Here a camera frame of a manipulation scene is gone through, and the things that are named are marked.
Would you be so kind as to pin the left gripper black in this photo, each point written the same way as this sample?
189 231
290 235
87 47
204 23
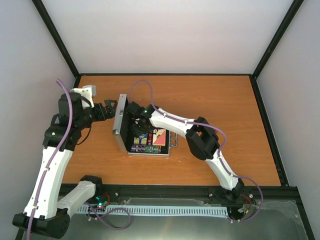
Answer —
111 112

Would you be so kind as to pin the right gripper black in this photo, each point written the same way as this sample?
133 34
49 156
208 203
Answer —
136 132

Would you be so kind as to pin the blue gold playing card box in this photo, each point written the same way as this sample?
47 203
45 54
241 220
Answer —
141 140

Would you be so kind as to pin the red playing card box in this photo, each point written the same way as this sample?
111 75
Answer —
159 137

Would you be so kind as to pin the aluminium poker case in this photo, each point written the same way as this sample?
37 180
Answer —
124 136

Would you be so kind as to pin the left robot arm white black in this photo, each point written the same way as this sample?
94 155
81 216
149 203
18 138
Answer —
45 214

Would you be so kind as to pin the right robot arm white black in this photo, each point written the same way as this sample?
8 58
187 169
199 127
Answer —
202 140

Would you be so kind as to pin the red dice row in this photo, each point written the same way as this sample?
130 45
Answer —
150 139

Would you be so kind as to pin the lower poker chip row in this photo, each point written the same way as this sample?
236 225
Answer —
147 149

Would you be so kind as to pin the green led circuit board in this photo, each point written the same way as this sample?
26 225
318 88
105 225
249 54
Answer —
103 200

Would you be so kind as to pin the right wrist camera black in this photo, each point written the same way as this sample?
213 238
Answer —
134 111

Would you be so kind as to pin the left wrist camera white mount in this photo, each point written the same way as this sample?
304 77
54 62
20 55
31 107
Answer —
87 92

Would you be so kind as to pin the light blue cable duct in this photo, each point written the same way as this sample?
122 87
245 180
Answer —
165 211

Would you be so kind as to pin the left black frame post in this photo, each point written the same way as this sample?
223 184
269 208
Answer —
47 20

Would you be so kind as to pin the black frame post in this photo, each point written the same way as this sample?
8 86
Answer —
285 23
47 20

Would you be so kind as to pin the black table edge frame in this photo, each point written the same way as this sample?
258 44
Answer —
231 103

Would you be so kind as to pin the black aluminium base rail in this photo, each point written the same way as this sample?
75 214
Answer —
209 193

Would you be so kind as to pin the right black frame post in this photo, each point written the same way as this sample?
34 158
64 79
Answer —
285 23

